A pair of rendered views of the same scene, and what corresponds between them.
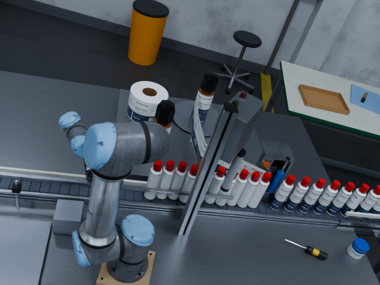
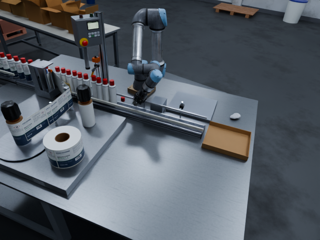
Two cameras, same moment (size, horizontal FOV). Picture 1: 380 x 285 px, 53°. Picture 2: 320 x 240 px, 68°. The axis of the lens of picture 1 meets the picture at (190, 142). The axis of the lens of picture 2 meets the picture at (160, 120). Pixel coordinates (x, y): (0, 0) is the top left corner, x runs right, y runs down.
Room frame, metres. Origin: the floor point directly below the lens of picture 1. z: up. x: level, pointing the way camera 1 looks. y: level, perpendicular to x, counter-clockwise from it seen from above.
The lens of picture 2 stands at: (2.13, 1.26, 1.95)
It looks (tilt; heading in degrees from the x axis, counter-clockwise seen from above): 39 degrees down; 215
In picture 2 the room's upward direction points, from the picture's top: 4 degrees clockwise
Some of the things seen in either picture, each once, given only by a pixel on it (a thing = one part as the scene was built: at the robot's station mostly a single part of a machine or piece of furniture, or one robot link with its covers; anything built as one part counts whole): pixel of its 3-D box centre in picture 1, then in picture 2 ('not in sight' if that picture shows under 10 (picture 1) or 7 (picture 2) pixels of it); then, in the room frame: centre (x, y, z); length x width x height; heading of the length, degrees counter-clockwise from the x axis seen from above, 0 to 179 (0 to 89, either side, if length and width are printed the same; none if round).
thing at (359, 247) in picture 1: (358, 248); not in sight; (1.23, -0.89, 0.87); 0.07 x 0.07 x 0.07
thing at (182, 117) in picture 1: (198, 117); (24, 142); (1.79, 0.00, 0.89); 0.31 x 0.31 x 0.01
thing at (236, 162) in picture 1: (232, 170); (85, 55); (1.11, -0.19, 1.18); 0.04 x 0.04 x 0.21
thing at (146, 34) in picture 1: (146, 33); not in sight; (3.79, 0.80, 0.30); 0.39 x 0.38 x 0.60; 5
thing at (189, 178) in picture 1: (189, 183); (95, 87); (1.17, -0.05, 0.98); 0.05 x 0.05 x 0.20
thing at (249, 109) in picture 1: (234, 126); (87, 31); (1.11, -0.13, 1.38); 0.17 x 0.10 x 0.19; 162
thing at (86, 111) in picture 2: (160, 128); (85, 106); (1.41, 0.15, 1.03); 0.09 x 0.09 x 0.30
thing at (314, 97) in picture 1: (323, 99); not in sight; (2.61, -0.85, 0.82); 0.34 x 0.24 x 0.04; 101
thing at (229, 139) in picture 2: not in sight; (227, 139); (0.88, 0.95, 0.85); 0.30 x 0.26 x 0.04; 107
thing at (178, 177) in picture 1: (177, 180); (100, 89); (1.17, 0.00, 0.98); 0.05 x 0.05 x 0.20
